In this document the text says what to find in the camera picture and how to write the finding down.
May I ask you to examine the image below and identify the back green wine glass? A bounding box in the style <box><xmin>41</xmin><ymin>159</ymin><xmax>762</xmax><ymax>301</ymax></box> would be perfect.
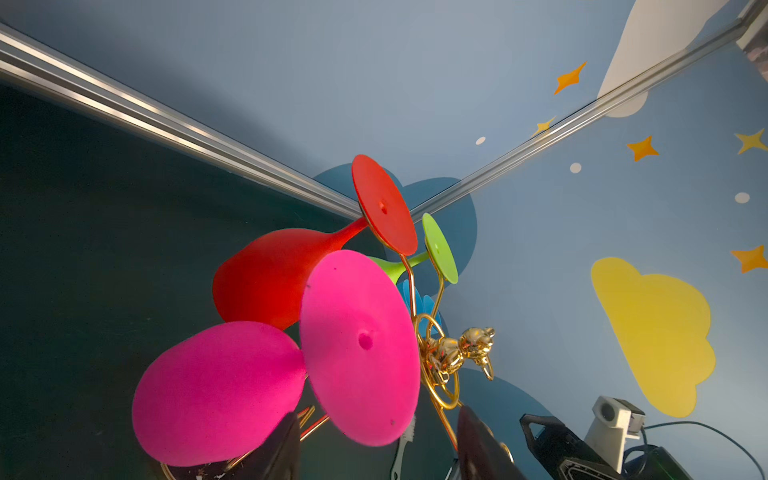
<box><xmin>370</xmin><ymin>213</ymin><xmax>459</xmax><ymax>284</ymax></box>

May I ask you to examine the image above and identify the red wine glass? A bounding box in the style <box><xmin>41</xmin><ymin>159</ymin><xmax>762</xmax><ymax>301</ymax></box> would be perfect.
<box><xmin>212</xmin><ymin>155</ymin><xmax>417</xmax><ymax>330</ymax></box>

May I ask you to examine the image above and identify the back aluminium frame bar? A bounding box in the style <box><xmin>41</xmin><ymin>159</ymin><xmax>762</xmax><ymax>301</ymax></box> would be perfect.
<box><xmin>1</xmin><ymin>23</ymin><xmax>362</xmax><ymax>220</ymax></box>

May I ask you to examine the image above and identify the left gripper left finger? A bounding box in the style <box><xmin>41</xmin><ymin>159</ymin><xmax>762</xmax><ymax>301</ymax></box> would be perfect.
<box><xmin>225</xmin><ymin>412</ymin><xmax>300</xmax><ymax>480</ymax></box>

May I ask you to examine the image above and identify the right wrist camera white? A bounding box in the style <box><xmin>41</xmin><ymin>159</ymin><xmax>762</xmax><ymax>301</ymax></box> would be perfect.
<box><xmin>584</xmin><ymin>396</ymin><xmax>645</xmax><ymax>473</ymax></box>

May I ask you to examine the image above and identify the gold wire wine glass rack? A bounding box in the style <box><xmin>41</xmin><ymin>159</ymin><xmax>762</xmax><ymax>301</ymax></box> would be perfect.
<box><xmin>158</xmin><ymin>239</ymin><xmax>517</xmax><ymax>480</ymax></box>

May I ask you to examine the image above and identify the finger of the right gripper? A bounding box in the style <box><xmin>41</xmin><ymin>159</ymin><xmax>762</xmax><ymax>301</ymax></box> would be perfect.
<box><xmin>520</xmin><ymin>414</ymin><xmax>622</xmax><ymax>480</ymax></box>

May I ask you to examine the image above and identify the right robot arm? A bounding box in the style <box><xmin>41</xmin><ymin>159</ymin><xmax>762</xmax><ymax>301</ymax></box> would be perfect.
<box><xmin>520</xmin><ymin>414</ymin><xmax>690</xmax><ymax>480</ymax></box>

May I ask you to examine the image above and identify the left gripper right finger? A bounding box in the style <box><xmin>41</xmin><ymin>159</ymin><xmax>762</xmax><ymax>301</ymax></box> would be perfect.
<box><xmin>457</xmin><ymin>405</ymin><xmax>526</xmax><ymax>480</ymax></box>

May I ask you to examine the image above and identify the pink wine glass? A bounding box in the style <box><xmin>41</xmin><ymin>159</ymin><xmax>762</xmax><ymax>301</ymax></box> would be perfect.
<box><xmin>132</xmin><ymin>250</ymin><xmax>420</xmax><ymax>467</ymax></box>

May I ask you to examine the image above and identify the blue wine glass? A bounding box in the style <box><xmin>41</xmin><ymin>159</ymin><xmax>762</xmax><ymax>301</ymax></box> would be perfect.
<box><xmin>397</xmin><ymin>279</ymin><xmax>435</xmax><ymax>338</ymax></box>

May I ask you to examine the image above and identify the right aluminium frame post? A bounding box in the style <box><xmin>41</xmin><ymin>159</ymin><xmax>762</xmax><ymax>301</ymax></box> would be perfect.
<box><xmin>411</xmin><ymin>1</ymin><xmax>767</xmax><ymax>220</ymax></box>

